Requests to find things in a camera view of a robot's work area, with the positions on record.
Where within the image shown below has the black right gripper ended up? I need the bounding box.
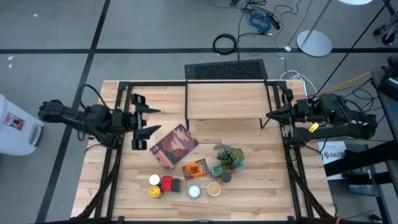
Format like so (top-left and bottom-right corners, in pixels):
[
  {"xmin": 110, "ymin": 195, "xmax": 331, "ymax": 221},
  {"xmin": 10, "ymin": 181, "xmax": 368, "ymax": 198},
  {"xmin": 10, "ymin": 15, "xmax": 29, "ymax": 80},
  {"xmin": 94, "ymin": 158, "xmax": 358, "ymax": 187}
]
[{"xmin": 266, "ymin": 88, "xmax": 312, "ymax": 124}]

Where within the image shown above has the wooden shelf with black frame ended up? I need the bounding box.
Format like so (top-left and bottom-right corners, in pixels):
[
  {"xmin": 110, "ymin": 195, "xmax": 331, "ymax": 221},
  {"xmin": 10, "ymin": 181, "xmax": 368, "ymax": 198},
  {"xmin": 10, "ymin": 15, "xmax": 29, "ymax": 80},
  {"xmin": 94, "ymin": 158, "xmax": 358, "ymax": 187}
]
[{"xmin": 185, "ymin": 80, "xmax": 272, "ymax": 130}]

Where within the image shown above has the blue patterned candle tin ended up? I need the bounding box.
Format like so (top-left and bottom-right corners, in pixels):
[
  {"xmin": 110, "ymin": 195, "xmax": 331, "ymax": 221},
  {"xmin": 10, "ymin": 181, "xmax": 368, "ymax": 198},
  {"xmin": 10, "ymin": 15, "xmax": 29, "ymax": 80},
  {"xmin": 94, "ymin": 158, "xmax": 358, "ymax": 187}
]
[{"xmin": 187, "ymin": 184, "xmax": 202, "ymax": 199}]

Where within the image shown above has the black perforated floor panel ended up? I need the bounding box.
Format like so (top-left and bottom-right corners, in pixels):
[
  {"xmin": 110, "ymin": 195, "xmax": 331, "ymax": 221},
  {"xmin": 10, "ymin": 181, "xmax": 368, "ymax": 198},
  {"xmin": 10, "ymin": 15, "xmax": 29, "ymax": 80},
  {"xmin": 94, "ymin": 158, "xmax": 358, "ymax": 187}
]
[{"xmin": 184, "ymin": 58, "xmax": 269, "ymax": 80}]

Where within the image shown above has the black metal table frame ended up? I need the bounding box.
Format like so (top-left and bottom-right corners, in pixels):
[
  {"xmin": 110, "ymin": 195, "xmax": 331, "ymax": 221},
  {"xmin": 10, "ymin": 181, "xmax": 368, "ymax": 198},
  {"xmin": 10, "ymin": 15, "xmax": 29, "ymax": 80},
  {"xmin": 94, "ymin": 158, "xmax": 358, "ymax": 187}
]
[{"xmin": 73, "ymin": 80, "xmax": 335, "ymax": 224}]

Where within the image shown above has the black crossbar stand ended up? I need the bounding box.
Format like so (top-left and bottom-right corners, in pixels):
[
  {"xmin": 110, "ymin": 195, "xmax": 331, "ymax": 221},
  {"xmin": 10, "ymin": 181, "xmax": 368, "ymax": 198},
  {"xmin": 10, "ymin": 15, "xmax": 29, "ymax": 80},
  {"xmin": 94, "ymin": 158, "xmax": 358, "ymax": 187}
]
[{"xmin": 323, "ymin": 139, "xmax": 398, "ymax": 187}]

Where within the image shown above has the white plastic bin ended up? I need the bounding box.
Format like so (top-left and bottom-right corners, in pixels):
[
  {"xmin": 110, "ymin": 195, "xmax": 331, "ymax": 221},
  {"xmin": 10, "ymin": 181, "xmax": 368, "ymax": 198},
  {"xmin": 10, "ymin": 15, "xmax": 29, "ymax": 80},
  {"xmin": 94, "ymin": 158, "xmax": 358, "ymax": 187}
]
[{"xmin": 0, "ymin": 93, "xmax": 44, "ymax": 156}]

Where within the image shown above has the white printed sign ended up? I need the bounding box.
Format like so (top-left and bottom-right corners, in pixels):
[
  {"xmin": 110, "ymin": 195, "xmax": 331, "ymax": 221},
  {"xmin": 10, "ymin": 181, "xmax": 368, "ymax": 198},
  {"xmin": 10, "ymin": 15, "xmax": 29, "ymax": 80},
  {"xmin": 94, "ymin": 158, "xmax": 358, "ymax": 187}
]
[{"xmin": 317, "ymin": 141, "xmax": 348, "ymax": 181}]

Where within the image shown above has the orange spice packet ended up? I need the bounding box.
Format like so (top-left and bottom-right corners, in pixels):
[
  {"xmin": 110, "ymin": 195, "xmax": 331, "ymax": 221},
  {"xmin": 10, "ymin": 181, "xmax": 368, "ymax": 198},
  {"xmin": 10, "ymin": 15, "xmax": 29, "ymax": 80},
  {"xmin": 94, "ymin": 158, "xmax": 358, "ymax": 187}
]
[{"xmin": 182, "ymin": 158, "xmax": 211, "ymax": 181}]

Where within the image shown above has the red rectangular tin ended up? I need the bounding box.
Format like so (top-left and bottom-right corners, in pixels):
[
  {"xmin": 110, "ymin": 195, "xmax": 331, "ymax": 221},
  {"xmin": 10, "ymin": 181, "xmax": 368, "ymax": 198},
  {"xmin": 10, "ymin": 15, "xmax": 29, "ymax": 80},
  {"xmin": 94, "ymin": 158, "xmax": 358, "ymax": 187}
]
[{"xmin": 160, "ymin": 175, "xmax": 174, "ymax": 192}]

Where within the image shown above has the silver round-base stand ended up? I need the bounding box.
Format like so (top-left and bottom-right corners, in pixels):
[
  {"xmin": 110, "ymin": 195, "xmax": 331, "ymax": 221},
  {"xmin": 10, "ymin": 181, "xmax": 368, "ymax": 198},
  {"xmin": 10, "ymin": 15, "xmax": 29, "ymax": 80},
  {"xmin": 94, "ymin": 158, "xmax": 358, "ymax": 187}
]
[{"xmin": 296, "ymin": 0, "xmax": 333, "ymax": 58}]

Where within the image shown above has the yellow-lid spice jar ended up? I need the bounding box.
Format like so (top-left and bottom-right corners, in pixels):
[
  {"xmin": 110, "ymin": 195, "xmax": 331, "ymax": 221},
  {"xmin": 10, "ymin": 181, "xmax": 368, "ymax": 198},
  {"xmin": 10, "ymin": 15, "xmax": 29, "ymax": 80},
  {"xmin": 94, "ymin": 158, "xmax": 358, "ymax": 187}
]
[{"xmin": 148, "ymin": 185, "xmax": 164, "ymax": 200}]

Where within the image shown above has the yellow cable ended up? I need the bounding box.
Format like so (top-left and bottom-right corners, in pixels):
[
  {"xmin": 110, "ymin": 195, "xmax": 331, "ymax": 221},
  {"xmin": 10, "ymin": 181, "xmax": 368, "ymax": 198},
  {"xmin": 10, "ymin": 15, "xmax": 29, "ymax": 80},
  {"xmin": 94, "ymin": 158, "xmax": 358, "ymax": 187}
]
[{"xmin": 317, "ymin": 72, "xmax": 373, "ymax": 96}]

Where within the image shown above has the beige-lid round spice jar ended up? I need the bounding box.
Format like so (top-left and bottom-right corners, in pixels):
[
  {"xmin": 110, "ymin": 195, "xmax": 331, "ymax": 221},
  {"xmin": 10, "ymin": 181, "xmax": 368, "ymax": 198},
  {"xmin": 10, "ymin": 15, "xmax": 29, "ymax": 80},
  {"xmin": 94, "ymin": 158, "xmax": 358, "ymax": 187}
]
[{"xmin": 206, "ymin": 181, "xmax": 222, "ymax": 198}]

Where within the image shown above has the black wheeled chair base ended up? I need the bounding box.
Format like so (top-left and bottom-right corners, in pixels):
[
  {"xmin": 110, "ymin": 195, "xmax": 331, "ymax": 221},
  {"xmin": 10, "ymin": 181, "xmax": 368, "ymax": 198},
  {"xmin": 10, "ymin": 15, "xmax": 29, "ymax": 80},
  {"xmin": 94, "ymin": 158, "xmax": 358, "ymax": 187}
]
[{"xmin": 373, "ymin": 15, "xmax": 398, "ymax": 46}]

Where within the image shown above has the blue coiled cable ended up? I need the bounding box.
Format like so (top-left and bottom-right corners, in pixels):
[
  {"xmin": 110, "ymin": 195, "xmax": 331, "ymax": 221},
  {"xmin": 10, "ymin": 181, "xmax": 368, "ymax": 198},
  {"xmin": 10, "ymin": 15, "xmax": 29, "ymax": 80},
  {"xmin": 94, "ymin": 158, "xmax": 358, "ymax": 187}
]
[{"xmin": 248, "ymin": 11, "xmax": 272, "ymax": 32}]

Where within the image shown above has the white cable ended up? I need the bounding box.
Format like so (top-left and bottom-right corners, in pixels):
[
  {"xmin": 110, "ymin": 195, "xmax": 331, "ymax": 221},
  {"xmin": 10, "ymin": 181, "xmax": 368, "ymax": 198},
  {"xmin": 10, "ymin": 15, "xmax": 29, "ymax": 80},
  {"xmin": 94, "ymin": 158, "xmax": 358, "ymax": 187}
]
[{"xmin": 279, "ymin": 70, "xmax": 318, "ymax": 96}]

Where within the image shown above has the succulent plant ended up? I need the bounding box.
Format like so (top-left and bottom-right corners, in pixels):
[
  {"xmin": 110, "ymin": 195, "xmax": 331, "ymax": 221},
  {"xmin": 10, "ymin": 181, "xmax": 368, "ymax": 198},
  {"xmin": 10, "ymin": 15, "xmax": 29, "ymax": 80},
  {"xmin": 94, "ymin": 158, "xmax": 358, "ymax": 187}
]
[{"xmin": 213, "ymin": 143, "xmax": 246, "ymax": 174}]

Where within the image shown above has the black coiled cable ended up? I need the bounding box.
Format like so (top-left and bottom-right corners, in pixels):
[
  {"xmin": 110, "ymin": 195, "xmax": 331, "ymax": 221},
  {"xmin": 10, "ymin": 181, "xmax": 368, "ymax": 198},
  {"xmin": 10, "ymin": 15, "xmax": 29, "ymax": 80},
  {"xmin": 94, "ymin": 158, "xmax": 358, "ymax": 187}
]
[{"xmin": 212, "ymin": 33, "xmax": 239, "ymax": 56}]

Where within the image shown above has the green-lid oregano jar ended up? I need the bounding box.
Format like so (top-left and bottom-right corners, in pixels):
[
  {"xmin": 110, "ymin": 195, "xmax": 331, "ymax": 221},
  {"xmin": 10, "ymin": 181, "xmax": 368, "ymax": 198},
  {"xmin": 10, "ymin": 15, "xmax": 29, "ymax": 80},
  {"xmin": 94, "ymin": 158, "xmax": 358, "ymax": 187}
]
[{"xmin": 210, "ymin": 165, "xmax": 223, "ymax": 179}]

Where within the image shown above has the book with purple landscape cover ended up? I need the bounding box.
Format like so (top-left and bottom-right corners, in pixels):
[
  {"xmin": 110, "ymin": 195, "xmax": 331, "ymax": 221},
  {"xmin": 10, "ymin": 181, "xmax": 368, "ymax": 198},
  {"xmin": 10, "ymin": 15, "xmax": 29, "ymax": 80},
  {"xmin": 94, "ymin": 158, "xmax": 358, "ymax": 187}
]
[{"xmin": 149, "ymin": 123, "xmax": 200, "ymax": 172}]

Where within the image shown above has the white round lamp head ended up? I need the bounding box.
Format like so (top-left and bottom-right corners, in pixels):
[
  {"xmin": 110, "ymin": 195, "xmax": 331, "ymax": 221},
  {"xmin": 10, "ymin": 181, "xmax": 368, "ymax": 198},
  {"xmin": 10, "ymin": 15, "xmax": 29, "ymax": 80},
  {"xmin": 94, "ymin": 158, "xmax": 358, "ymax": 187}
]
[{"xmin": 337, "ymin": 0, "xmax": 374, "ymax": 6}]

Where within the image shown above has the dark side desk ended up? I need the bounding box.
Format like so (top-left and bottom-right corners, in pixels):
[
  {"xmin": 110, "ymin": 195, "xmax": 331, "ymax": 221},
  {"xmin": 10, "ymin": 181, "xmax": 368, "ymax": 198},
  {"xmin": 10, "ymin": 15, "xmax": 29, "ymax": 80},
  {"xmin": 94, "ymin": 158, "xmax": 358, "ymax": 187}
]
[{"xmin": 371, "ymin": 55, "xmax": 398, "ymax": 224}]

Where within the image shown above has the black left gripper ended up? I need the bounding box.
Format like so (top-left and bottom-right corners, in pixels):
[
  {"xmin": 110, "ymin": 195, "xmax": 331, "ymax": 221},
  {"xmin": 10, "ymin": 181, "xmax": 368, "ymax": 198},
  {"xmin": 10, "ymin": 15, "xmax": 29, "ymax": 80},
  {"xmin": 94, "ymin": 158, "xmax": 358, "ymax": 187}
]
[{"xmin": 122, "ymin": 93, "xmax": 162, "ymax": 151}]

